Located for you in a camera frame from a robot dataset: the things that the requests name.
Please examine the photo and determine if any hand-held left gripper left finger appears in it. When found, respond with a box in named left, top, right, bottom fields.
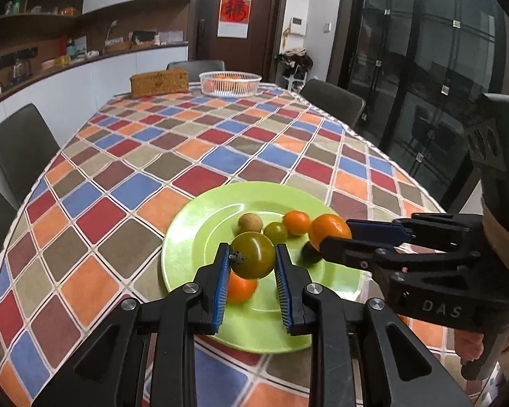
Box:
left=33, top=243, right=232, bottom=407

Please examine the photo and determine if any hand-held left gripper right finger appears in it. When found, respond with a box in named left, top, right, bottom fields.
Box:
left=274, top=244, right=471, bottom=407

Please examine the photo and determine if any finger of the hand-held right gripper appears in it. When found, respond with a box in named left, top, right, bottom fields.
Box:
left=346, top=213, right=484, bottom=252
left=319, top=236, right=482, bottom=270

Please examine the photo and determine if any medium orange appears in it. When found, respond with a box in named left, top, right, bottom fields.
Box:
left=227, top=271, right=258, bottom=304

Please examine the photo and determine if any large orange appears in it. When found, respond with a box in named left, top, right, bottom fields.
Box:
left=308, top=214, right=353, bottom=252

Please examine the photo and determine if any dark purple round fruit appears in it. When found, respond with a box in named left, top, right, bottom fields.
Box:
left=301, top=241, right=324, bottom=264

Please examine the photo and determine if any large green tomato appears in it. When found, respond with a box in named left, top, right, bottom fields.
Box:
left=229, top=231, right=277, bottom=280

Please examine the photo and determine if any green plate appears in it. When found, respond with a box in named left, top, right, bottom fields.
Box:
left=161, top=181, right=363, bottom=353

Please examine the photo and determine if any small green tomato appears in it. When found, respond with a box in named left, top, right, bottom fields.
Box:
left=263, top=221, right=289, bottom=241

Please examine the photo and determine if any small orange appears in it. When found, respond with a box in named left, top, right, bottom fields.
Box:
left=283, top=211, right=312, bottom=236

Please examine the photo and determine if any tan longan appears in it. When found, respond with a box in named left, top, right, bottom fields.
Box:
left=238, top=213, right=263, bottom=234

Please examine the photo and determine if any person's right hand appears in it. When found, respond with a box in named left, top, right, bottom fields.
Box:
left=453, top=330, right=485, bottom=363

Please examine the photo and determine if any black framed glass sliding door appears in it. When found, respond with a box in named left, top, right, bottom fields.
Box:
left=326, top=0, right=509, bottom=221

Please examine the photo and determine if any pile of dark bags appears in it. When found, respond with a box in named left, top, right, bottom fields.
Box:
left=277, top=48, right=315, bottom=90

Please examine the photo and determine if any white mesh basket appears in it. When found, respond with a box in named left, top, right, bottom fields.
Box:
left=199, top=71, right=262, bottom=97

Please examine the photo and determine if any woven wicker box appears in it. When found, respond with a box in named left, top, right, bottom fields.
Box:
left=130, top=69, right=190, bottom=97

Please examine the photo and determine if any dark brown door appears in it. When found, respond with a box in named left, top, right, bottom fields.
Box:
left=188, top=0, right=290, bottom=81

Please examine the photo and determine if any white counter cabinet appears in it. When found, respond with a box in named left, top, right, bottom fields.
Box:
left=0, top=41, right=189, bottom=113

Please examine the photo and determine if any red and white door poster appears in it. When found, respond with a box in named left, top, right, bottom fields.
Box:
left=218, top=0, right=251, bottom=37

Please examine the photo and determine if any light blue card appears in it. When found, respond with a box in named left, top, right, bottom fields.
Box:
left=67, top=37, right=88, bottom=57

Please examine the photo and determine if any black wall power strip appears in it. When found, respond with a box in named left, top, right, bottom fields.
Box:
left=0, top=46, right=39, bottom=69

